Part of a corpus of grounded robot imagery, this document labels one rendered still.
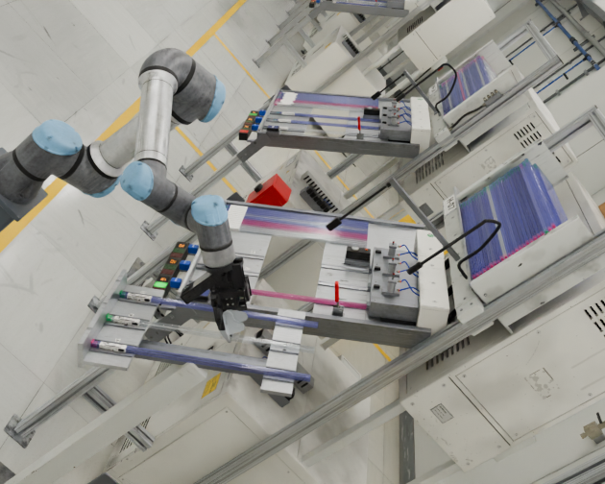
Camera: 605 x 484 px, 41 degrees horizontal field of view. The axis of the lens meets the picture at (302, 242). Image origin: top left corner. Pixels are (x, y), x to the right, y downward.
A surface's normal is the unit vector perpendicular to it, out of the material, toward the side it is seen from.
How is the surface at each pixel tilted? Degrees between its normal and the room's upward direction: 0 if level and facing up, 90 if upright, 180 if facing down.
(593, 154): 90
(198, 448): 90
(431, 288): 44
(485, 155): 90
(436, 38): 90
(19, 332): 0
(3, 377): 0
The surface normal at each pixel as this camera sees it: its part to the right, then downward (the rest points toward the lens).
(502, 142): -0.11, 0.44
